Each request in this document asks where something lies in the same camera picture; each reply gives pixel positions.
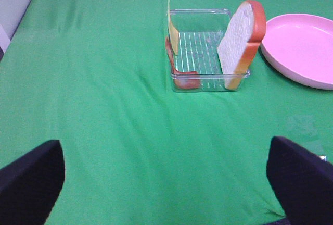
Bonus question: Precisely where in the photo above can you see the yellow cheese slice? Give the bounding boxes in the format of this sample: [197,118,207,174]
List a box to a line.
[167,0,179,55]

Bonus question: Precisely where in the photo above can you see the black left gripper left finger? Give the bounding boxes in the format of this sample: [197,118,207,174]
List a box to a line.
[1,140,65,224]

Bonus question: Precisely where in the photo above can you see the pink plate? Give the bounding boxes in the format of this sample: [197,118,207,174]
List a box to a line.
[261,14,332,90]

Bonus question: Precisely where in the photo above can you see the upright bread slice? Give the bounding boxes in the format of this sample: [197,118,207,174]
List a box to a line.
[217,0,266,74]

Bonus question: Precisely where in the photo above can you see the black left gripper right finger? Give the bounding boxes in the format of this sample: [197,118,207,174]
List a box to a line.
[266,136,332,224]

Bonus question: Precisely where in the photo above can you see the bacon strip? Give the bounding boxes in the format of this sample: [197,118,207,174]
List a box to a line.
[165,37,200,90]

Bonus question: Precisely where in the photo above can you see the clear left plastic container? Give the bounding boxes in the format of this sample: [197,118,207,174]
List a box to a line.
[170,8,250,92]

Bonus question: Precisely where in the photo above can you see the green tablecloth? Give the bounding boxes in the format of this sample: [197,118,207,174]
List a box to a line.
[1,0,332,224]

